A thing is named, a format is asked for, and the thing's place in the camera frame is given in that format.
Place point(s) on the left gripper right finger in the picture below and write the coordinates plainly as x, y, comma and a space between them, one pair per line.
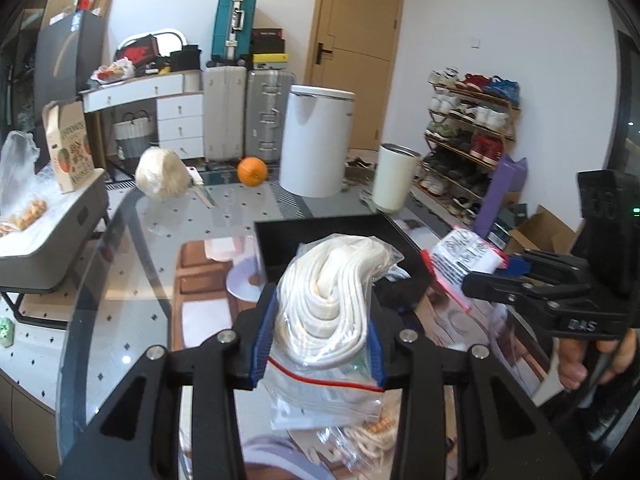
389, 360

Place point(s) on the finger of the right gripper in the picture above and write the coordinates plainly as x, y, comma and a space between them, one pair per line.
492, 287
544, 266

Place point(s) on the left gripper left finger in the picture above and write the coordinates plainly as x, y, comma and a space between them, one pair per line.
255, 328

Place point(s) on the white printed pouch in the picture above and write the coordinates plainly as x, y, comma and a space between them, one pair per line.
456, 255

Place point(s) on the black cardboard box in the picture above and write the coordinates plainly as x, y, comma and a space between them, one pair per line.
326, 263

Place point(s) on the clear bag of cord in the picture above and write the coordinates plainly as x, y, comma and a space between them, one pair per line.
364, 451

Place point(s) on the brown cardboard box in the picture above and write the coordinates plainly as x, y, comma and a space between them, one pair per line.
544, 232

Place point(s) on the orange fruit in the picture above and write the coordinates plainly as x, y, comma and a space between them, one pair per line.
252, 171

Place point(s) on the wooden shoe rack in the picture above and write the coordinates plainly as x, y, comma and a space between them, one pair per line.
472, 126

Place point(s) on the cream cylindrical cup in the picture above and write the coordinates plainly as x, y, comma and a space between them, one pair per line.
393, 176

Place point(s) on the white electric kettle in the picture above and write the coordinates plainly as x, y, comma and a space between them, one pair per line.
317, 129

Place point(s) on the woven basket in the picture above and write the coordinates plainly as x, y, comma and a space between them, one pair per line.
133, 134

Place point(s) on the grey side table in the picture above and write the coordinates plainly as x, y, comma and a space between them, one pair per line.
38, 260

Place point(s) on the silver suitcase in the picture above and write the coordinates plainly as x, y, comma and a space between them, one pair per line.
265, 109

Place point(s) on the white suitcase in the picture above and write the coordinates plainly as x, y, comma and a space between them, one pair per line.
224, 108

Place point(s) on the white drawer desk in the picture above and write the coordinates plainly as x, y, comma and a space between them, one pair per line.
174, 102

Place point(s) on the orange fruit carton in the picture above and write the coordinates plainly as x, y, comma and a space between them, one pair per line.
68, 144

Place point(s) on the clear bag of snacks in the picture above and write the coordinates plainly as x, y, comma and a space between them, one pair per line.
21, 204

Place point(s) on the wooden door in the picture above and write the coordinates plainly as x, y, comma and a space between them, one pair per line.
353, 45

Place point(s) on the teal suitcase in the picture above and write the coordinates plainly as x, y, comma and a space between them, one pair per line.
232, 33

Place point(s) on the red black bag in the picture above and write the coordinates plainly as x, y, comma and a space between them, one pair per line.
140, 51

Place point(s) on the black refrigerator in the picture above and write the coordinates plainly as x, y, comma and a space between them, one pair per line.
67, 54

